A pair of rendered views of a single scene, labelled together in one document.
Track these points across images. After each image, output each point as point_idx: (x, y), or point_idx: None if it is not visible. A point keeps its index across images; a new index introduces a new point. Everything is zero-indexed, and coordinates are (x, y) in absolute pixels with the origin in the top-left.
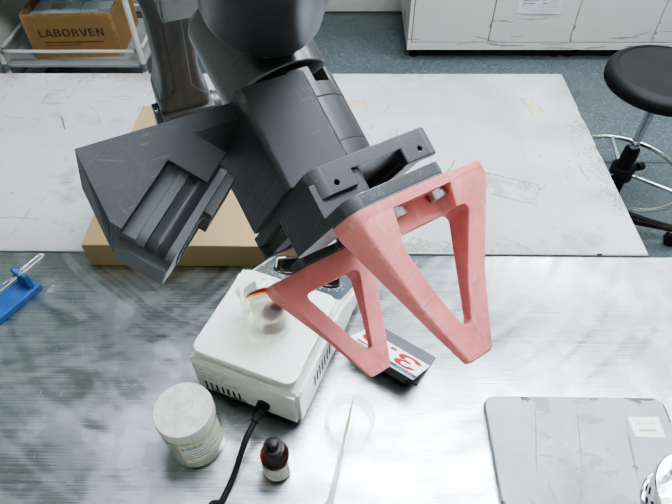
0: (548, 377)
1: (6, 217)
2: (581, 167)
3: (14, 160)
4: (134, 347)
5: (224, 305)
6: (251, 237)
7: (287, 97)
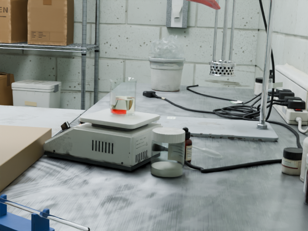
0: None
1: None
2: (18, 108)
3: None
4: (90, 187)
5: (105, 119)
6: (29, 138)
7: None
